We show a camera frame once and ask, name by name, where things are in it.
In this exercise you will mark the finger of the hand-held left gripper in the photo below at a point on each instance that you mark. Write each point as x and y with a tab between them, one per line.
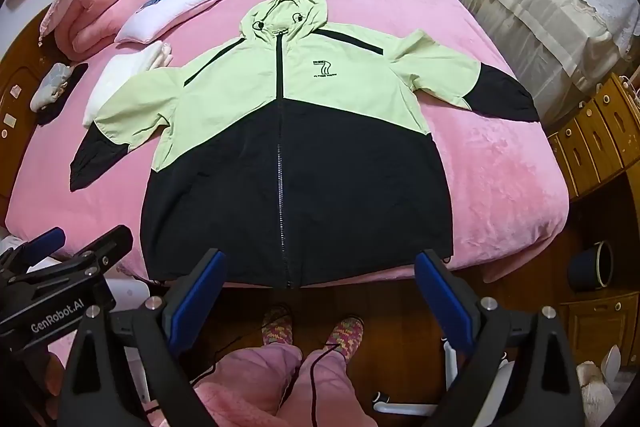
47	239
107	243

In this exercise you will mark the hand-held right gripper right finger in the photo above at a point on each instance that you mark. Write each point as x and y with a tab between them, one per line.
445	302

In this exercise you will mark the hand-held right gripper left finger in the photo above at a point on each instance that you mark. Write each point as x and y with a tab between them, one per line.
195	299

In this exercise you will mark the green and black hooded jacket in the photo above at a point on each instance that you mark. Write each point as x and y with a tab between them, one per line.
300	117

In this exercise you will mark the white plastic object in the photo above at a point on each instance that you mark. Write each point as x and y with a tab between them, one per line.
131	289

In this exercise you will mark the white metal stand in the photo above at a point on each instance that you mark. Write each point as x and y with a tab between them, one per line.
452	357

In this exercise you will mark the colourful knitted slipper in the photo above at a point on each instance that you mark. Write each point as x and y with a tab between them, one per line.
345	337
277	329

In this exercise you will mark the brown wooden headboard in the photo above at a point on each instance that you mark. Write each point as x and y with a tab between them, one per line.
15	147

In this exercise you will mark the person's pink pants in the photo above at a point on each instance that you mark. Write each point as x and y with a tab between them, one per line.
260	382

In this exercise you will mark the person in pink pyjamas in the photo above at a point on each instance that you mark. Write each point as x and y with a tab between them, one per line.
311	374

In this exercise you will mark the pink bed blanket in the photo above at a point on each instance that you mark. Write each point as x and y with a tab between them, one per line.
480	167

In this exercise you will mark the dark blue bucket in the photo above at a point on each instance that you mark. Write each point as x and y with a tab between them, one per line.
585	269

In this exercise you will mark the grey patterned cloth item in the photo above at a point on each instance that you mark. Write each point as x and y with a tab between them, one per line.
50	87

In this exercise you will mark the black cloth item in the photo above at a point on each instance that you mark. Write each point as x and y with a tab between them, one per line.
75	82

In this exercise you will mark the folded white cloth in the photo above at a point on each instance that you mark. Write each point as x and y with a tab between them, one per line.
120	72

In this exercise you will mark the beige plush toy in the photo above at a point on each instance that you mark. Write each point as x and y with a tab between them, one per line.
592	389

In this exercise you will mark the wooden drawer cabinet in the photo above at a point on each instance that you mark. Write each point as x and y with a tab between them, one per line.
590	142

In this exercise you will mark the folded pink quilt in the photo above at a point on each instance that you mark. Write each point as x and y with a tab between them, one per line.
100	7

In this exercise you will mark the white pillow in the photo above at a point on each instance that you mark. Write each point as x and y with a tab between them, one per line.
170	12

